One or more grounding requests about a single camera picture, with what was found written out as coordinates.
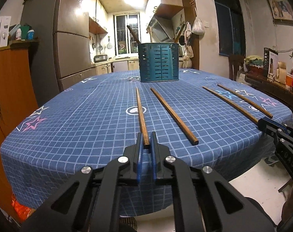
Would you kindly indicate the white bottle on cabinet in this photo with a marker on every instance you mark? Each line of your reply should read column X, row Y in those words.
column 18, row 34

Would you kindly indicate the green container on cabinet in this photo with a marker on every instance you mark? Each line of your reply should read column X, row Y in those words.
column 24, row 30

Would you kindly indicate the hanging white plastic bag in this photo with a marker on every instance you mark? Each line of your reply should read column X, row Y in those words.
column 198, row 27

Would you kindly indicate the range hood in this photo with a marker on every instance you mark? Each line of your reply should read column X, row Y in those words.
column 160, row 30

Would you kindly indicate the blue lidded jar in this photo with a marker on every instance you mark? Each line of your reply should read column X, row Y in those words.
column 30, row 34

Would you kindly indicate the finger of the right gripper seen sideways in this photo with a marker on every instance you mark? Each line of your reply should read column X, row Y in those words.
column 271, row 127

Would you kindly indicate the dark window with curtain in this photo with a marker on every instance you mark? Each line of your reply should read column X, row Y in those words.
column 230, row 27

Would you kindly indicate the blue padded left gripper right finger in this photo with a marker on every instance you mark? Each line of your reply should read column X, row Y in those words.
column 153, row 154

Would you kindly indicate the blue star-pattern tablecloth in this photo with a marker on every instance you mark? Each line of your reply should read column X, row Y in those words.
column 92, row 122

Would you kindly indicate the silver grey refrigerator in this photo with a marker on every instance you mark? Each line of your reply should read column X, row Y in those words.
column 62, row 57

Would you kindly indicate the dark wooden side table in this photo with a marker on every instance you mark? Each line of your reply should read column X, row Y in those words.
column 274, row 89

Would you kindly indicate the black white product box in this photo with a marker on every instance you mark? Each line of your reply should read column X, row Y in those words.
column 270, row 64

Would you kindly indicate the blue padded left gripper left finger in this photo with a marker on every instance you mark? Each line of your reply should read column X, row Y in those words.
column 140, row 147

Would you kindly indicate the white microwave oven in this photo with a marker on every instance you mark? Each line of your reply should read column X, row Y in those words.
column 4, row 30

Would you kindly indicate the kitchen window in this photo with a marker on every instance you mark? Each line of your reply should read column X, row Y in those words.
column 125, row 43

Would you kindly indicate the orange wooden cabinet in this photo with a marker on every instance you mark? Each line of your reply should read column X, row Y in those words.
column 17, row 101

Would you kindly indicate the orange paper cup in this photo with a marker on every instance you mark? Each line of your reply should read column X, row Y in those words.
column 289, row 80

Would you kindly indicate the wooden chopstick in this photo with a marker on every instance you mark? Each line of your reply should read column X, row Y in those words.
column 135, row 37
column 188, row 133
column 234, row 105
column 179, row 33
column 258, row 107
column 141, row 118

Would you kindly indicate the teal perforated utensil holder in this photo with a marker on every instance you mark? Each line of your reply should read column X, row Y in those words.
column 158, row 62

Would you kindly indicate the dark wooden chair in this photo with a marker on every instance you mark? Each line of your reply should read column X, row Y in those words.
column 235, row 63

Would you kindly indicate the framed elephant picture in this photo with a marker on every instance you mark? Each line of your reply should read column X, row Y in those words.
column 281, row 11

